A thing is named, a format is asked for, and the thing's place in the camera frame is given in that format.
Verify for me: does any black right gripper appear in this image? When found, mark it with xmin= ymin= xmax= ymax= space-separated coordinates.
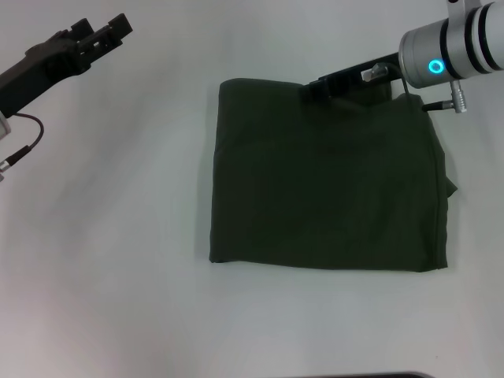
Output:
xmin=298 ymin=52 xmax=407 ymax=102

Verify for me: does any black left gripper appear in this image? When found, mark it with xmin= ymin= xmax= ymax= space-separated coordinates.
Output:
xmin=0 ymin=13 xmax=134 ymax=120

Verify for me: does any dark green printed t-shirt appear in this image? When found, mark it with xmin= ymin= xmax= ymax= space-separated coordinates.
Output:
xmin=208 ymin=76 xmax=460 ymax=276

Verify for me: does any dark rounded robot base edge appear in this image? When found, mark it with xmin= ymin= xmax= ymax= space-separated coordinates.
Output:
xmin=271 ymin=371 xmax=435 ymax=378

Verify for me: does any right arm cable with plug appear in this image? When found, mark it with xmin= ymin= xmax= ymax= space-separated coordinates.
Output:
xmin=359 ymin=61 xmax=470 ymax=116

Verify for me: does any arm cable with plug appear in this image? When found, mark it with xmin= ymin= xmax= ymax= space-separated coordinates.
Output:
xmin=0 ymin=111 xmax=46 ymax=184
xmin=359 ymin=61 xmax=470 ymax=116

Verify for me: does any left arm cable with plug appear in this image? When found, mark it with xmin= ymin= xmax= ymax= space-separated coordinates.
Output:
xmin=0 ymin=111 xmax=46 ymax=184

